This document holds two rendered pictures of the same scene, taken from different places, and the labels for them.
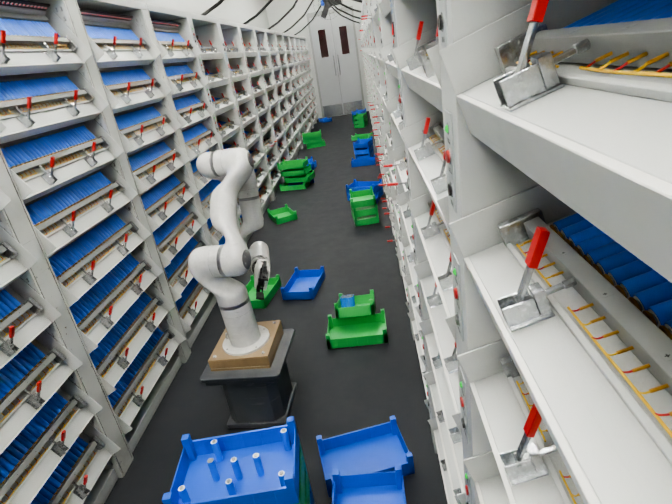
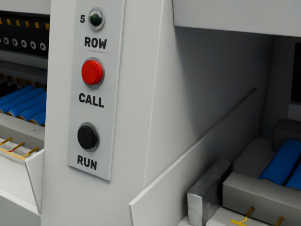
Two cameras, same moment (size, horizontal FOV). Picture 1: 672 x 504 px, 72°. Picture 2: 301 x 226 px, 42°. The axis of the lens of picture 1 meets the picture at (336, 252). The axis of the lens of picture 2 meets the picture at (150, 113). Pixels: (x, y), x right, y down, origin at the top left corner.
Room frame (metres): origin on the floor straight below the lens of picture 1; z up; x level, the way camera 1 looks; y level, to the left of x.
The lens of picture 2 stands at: (1.11, -0.03, 1.04)
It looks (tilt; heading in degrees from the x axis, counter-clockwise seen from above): 12 degrees down; 298
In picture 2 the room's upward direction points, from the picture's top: 6 degrees clockwise
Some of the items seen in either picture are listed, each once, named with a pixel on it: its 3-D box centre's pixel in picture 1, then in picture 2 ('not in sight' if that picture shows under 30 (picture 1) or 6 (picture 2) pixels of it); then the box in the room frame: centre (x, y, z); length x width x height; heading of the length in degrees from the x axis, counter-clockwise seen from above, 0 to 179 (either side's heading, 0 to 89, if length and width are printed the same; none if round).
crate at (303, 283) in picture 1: (303, 282); not in sight; (2.67, 0.23, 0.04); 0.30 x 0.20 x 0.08; 163
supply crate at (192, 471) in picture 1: (236, 466); not in sight; (0.88, 0.33, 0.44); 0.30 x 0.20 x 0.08; 90
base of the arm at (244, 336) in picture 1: (240, 321); not in sight; (1.61, 0.42, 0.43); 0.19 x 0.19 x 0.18
